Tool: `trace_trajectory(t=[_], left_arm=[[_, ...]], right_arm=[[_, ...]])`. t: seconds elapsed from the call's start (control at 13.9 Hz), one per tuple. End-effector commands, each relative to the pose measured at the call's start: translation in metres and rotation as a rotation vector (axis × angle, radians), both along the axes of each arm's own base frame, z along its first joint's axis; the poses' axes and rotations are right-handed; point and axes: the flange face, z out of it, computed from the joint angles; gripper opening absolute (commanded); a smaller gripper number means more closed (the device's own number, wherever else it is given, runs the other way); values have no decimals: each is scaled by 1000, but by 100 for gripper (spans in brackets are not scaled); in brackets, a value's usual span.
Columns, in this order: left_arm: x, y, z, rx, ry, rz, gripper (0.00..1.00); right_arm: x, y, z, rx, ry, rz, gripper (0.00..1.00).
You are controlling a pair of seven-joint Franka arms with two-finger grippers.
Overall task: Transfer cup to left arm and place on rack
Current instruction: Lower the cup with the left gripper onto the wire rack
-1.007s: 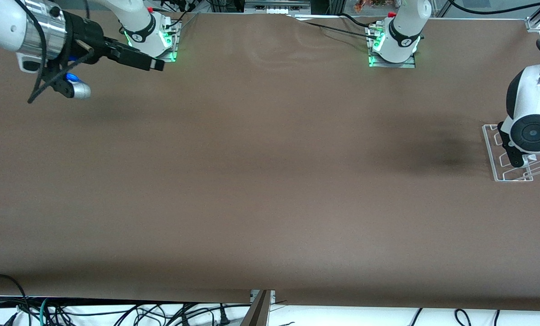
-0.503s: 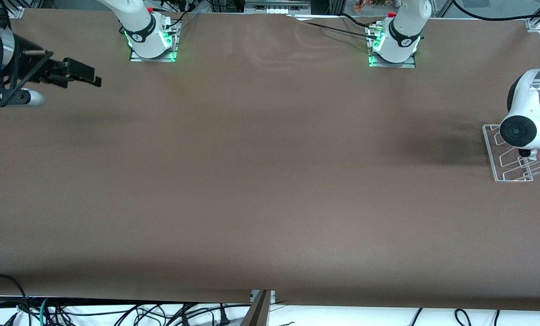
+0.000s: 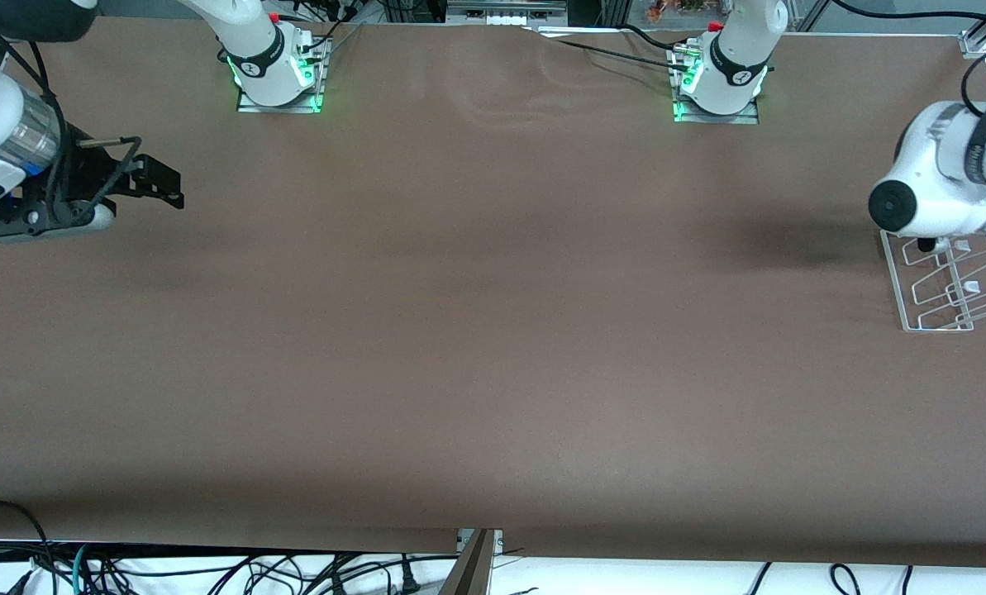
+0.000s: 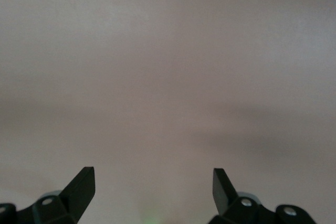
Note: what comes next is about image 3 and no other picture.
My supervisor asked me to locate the brown table cover sheet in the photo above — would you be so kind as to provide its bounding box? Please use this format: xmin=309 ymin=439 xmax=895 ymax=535
xmin=0 ymin=21 xmax=986 ymax=571

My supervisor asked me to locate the aluminium profile beam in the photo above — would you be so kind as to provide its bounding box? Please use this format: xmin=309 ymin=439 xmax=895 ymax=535
xmin=439 ymin=529 xmax=503 ymax=595

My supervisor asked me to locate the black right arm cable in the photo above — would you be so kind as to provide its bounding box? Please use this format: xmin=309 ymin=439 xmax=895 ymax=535
xmin=0 ymin=25 xmax=143 ymax=226

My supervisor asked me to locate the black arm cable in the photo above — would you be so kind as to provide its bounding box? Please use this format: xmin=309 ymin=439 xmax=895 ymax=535
xmin=831 ymin=0 xmax=986 ymax=117
xmin=0 ymin=25 xmax=143 ymax=226

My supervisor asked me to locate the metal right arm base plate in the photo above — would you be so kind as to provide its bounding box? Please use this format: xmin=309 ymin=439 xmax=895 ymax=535
xmin=236 ymin=37 xmax=330 ymax=114

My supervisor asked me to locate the black looped floor cable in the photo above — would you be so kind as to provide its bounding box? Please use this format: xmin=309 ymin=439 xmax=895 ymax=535
xmin=0 ymin=500 xmax=55 ymax=595

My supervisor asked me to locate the black cable on table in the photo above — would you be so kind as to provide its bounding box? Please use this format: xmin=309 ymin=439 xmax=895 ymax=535
xmin=526 ymin=23 xmax=692 ymax=71

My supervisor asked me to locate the black plug floor cable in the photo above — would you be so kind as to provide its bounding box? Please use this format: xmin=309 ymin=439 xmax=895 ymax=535
xmin=393 ymin=555 xmax=424 ymax=595

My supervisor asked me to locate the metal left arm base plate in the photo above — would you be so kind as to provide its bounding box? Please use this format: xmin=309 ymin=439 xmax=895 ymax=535
xmin=670 ymin=45 xmax=762 ymax=125

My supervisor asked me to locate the white wire cup rack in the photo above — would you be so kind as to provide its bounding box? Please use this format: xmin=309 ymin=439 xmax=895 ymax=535
xmin=879 ymin=227 xmax=986 ymax=333

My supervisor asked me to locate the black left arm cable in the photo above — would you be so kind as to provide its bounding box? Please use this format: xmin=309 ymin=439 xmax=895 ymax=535
xmin=831 ymin=0 xmax=986 ymax=117

